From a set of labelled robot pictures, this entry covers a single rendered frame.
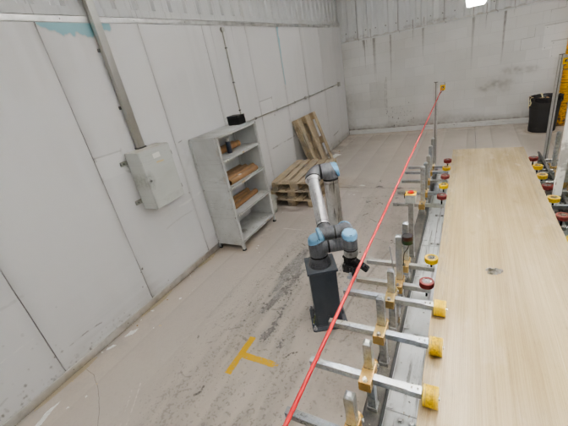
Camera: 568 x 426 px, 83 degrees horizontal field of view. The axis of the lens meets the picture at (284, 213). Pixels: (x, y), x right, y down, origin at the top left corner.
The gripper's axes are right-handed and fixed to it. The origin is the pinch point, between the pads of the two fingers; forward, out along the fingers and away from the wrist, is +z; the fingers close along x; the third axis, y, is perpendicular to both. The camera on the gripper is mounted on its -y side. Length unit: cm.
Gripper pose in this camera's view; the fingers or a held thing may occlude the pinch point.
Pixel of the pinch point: (356, 281)
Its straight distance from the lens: 219.0
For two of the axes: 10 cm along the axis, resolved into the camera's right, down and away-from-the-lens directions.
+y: -8.8, -0.7, 4.7
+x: -4.5, 4.4, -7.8
